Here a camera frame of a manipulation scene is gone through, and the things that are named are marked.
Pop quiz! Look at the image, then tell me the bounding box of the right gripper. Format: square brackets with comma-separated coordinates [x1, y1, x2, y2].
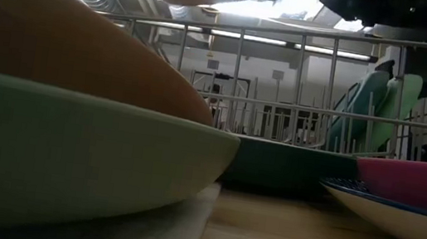
[317, 0, 386, 30]

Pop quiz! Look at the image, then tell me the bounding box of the orange brown plate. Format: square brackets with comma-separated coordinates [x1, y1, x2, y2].
[0, 0, 231, 128]

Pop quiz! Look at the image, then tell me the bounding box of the small teal green plate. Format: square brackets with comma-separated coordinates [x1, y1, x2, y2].
[325, 63, 392, 159]

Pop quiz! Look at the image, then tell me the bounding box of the light green plate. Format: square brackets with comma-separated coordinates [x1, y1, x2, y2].
[359, 68, 425, 159]

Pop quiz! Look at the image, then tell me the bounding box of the sage green plate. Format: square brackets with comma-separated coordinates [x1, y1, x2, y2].
[0, 71, 246, 239]

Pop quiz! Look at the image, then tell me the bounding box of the magenta plate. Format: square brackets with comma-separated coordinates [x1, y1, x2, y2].
[351, 150, 427, 217]

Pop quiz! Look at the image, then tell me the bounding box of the blue patterned white-bottomed plate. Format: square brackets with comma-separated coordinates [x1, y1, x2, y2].
[312, 175, 427, 239]

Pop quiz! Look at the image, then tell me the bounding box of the white striped dish towel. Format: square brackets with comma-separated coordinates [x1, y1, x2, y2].
[0, 153, 222, 239]

